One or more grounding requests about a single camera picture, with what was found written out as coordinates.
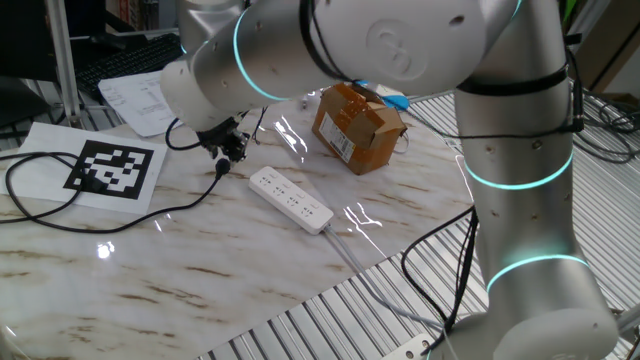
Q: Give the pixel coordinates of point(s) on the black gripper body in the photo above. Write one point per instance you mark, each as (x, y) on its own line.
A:
(220, 134)

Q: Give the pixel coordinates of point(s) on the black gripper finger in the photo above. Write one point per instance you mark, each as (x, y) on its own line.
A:
(222, 152)
(239, 150)

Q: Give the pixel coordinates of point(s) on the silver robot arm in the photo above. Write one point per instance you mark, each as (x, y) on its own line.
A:
(520, 150)

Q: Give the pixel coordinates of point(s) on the white power strip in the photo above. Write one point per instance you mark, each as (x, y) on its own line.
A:
(290, 197)

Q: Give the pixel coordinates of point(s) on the white printed paper sheet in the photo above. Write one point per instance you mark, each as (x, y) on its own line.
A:
(135, 100)

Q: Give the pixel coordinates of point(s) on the black keyboard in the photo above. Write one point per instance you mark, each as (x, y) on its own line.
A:
(130, 60)

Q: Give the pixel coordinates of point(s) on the taped cardboard box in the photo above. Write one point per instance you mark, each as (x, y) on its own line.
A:
(360, 130)

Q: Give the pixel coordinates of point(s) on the marble pattern table mat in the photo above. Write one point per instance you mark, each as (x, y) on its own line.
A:
(200, 280)

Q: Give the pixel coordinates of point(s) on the blue and white object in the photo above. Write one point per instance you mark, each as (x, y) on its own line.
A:
(397, 102)

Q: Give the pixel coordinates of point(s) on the white paper with marker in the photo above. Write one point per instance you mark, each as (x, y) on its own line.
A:
(50, 165)

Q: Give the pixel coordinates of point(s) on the black monitor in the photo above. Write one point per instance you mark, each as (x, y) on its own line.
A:
(25, 40)

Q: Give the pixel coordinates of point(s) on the brown cardboard panel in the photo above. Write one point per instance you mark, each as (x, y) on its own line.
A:
(615, 45)

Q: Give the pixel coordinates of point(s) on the aluminium frame post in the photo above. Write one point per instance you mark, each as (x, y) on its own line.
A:
(65, 65)

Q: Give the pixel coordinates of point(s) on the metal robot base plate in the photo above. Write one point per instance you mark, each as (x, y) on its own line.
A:
(410, 350)

